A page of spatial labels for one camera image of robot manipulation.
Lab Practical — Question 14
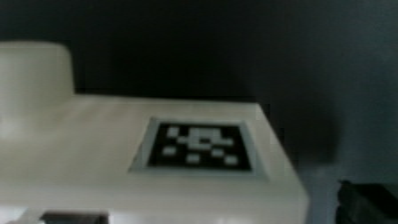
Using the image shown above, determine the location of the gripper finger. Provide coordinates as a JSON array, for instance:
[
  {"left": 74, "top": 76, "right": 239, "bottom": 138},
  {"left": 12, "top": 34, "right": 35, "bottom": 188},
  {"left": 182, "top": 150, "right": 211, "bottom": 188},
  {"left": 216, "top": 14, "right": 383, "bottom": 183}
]
[{"left": 335, "top": 180, "right": 398, "bottom": 224}]

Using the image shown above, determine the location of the white drawer cabinet frame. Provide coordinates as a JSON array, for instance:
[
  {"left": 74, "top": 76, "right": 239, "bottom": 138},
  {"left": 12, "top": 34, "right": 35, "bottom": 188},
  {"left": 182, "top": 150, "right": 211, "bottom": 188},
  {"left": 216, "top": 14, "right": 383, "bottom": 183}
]
[{"left": 0, "top": 41, "right": 308, "bottom": 224}]

